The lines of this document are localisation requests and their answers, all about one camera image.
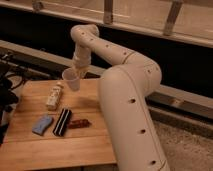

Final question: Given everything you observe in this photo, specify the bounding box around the black white striped box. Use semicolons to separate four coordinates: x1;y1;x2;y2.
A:
53;108;72;137

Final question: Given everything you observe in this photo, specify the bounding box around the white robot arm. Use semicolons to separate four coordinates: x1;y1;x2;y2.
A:
71;24;170;171

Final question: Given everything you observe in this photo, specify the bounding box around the blue sponge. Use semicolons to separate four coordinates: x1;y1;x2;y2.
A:
32;115;53;136

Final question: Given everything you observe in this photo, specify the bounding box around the black equipment with cables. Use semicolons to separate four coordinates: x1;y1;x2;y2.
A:
0;53;28;146

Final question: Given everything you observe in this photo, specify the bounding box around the metal window rail frame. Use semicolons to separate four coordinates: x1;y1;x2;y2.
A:
0;0;213;48

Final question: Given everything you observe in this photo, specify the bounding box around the white ceramic cup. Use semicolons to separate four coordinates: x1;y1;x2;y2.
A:
62;68;80;91

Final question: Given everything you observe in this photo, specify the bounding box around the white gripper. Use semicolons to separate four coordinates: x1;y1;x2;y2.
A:
73;56;91;79

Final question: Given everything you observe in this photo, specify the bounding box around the red brown snack bar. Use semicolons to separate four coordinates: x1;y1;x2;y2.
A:
68;119;91;129

